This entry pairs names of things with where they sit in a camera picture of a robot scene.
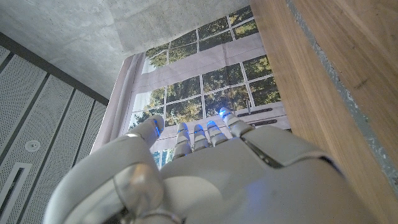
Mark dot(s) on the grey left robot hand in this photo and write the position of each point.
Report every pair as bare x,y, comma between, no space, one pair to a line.
217,180

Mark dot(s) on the grey tape outline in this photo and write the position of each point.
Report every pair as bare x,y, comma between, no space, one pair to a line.
345,93

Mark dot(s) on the round white ceiling fixture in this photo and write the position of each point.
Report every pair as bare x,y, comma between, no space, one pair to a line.
32,145

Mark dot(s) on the white ceiling air vent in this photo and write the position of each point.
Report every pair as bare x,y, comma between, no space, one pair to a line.
11,186

